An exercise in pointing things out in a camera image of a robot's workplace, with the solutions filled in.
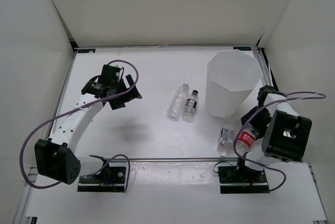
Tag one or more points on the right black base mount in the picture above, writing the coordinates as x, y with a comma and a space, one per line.
239, 179

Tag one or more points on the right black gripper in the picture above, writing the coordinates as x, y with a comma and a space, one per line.
261, 128

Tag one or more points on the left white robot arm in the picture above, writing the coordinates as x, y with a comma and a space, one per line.
55, 156

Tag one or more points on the aluminium frame rail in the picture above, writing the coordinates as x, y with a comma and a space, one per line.
259, 54

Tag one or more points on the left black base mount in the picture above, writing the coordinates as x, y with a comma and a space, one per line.
104, 175

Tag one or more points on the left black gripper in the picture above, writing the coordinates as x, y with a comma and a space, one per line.
128, 96

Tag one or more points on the white octagonal bin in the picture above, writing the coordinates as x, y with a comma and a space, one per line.
231, 76

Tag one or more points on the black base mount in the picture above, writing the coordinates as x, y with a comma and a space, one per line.
104, 175
239, 179

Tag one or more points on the bottle with red label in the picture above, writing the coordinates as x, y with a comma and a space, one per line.
245, 141

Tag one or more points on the clear bottle white cap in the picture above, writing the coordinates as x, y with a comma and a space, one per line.
178, 101

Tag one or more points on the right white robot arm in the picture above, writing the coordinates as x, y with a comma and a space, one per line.
284, 133

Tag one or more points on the bottle with blue-white label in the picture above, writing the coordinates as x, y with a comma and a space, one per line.
226, 138

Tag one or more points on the clear bottle black cap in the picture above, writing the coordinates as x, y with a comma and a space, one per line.
189, 109

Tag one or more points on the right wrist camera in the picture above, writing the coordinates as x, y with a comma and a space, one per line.
263, 92

